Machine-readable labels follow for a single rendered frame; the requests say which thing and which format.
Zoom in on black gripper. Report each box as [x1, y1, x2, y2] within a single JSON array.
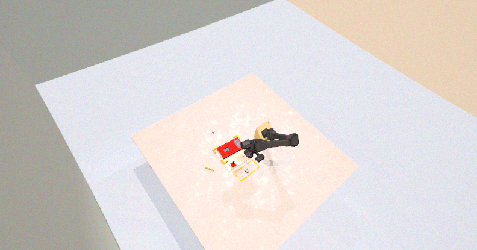
[[255, 152, 265, 162]]

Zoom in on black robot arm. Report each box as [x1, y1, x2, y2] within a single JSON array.
[[240, 128, 299, 158]]

